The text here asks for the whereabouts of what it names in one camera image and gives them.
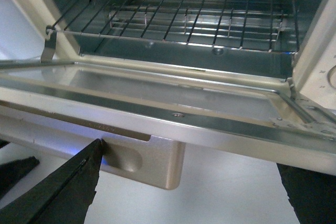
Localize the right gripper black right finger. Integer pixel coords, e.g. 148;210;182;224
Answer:
277;164;335;223

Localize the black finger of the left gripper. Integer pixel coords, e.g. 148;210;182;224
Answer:
1;142;39;200

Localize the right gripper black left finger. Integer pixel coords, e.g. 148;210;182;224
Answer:
1;139;103;223

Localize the oven door with glass window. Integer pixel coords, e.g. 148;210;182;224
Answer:
1;61;335;190

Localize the cream Toshiba toaster oven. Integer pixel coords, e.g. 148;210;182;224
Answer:
12;0;335;108

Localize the white printed tape piece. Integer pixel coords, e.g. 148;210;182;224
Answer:
270;118;335;141

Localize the lower timer knob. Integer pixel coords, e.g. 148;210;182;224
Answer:
327;66;336;89

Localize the wire oven rack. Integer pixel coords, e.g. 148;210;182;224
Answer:
46;0;300;54

